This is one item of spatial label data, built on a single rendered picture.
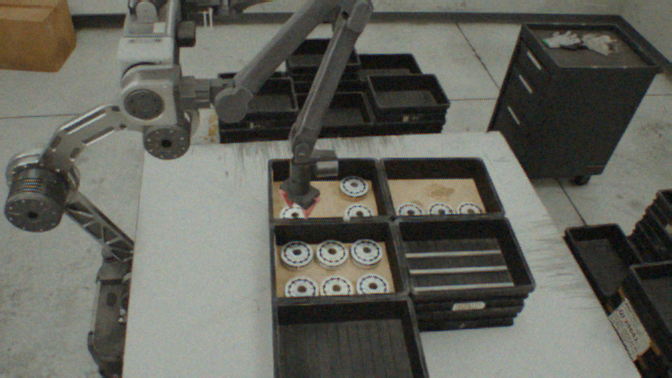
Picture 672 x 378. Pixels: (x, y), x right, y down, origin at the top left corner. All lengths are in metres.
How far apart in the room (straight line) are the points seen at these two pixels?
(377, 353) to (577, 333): 0.74
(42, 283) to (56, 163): 1.08
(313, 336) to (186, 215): 0.75
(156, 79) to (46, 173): 0.76
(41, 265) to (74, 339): 0.49
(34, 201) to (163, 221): 0.45
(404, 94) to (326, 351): 1.87
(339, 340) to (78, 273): 1.65
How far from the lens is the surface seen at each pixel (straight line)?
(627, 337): 2.59
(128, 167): 3.42
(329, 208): 1.95
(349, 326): 1.67
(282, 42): 1.33
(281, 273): 1.77
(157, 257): 2.01
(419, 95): 3.18
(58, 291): 2.92
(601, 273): 2.89
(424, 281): 1.81
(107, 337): 2.42
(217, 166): 2.30
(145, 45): 1.45
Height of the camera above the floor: 2.25
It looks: 44 degrees down
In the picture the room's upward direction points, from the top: 7 degrees clockwise
